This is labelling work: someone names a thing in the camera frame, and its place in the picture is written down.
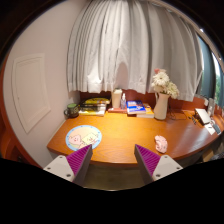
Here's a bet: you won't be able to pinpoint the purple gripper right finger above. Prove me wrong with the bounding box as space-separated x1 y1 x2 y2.
134 145 182 184

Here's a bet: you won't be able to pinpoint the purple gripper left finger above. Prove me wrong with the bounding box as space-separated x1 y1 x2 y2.
44 145 93 186

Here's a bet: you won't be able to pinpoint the round cartoon mouse pad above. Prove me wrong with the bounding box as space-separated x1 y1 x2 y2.
65 125 102 151

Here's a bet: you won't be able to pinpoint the yellow book under blue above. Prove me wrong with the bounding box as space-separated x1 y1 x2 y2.
138 106 154 118

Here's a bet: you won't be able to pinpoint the white ceramic vase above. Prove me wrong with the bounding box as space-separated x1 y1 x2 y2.
154 93 169 120

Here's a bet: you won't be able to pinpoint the green mug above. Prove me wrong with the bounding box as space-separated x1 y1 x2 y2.
64 103 79 118

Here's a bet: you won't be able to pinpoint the stack of books left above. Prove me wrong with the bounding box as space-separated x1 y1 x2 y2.
79 97 110 116

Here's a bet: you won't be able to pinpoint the clear sanitizer bottle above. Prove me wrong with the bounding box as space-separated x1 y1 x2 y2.
120 93 126 110

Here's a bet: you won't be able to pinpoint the white laptop device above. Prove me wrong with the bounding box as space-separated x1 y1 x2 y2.
195 108 211 125

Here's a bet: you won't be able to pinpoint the white and pink flowers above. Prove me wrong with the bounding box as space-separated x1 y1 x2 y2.
151 69 179 99

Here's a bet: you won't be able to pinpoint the dark grey curtain right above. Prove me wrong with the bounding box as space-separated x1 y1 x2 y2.
198 38 216 99

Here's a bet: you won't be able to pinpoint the white curtain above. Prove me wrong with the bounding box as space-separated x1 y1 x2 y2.
67 0 202 101

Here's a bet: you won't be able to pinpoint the black cable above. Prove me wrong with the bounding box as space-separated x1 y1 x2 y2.
166 98 198 122

